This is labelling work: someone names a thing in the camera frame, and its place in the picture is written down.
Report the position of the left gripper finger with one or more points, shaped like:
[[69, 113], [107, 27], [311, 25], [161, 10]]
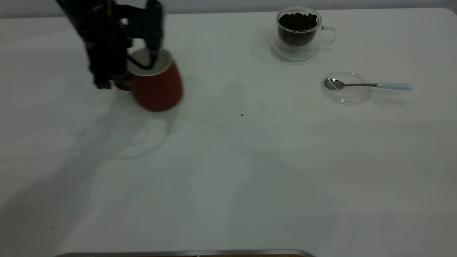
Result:
[[121, 78], [103, 82]]

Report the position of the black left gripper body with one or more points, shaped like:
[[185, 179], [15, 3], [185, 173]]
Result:
[[107, 53]]

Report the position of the red ceramic mug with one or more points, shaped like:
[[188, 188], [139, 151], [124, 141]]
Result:
[[159, 91]]

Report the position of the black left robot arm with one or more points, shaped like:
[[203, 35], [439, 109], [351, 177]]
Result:
[[75, 12]]

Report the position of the dark coffee beans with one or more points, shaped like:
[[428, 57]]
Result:
[[297, 25]]

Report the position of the grey metal edge strip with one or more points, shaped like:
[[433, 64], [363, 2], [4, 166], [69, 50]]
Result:
[[178, 253]]

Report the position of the clear glass saucer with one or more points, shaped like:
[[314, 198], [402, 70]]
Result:
[[348, 96]]

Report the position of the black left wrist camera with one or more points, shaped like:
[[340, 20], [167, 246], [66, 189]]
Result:
[[154, 25]]

